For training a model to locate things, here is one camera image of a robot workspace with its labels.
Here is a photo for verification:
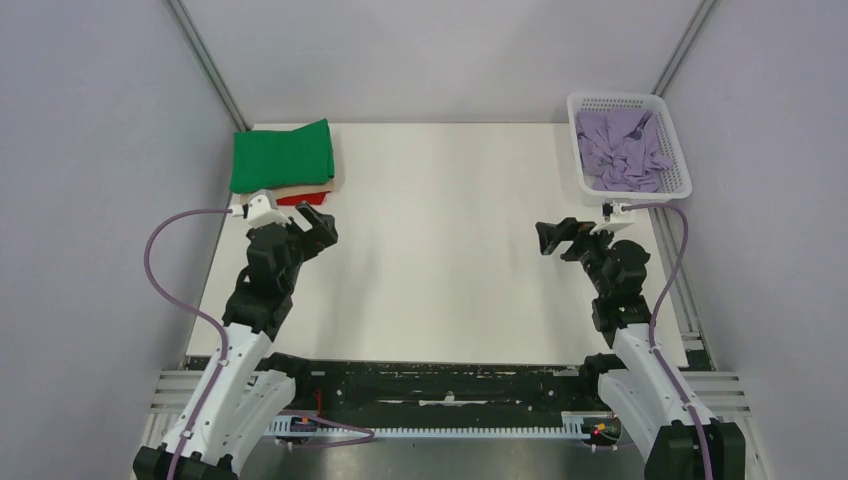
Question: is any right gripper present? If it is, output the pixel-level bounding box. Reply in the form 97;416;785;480
536;217;621;297

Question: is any purple t-shirt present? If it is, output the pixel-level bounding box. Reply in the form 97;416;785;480
576;108;674;193

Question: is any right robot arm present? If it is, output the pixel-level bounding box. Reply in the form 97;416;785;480
535;217;747;479

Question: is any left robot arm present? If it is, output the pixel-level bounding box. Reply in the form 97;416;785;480
132;200;338;479

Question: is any red folded t-shirt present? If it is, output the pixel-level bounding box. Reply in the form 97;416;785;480
276;192;327;206

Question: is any beige folded t-shirt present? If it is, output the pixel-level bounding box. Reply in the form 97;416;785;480
234;179;336;204

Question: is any green folded t-shirt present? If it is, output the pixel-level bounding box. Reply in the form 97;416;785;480
229;119;336;194

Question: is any white plastic basket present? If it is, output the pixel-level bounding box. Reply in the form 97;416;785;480
567;92;692;205

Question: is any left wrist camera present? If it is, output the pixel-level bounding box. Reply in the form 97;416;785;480
243;189;290;228

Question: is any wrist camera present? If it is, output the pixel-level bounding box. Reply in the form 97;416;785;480
590;202;635;235
243;189;290;228

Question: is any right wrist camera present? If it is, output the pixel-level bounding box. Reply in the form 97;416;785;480
590;202;635;235

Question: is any white cable duct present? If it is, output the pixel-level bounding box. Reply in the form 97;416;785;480
264;415;591;441

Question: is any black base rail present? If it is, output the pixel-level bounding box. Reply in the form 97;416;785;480
258;354;613;428

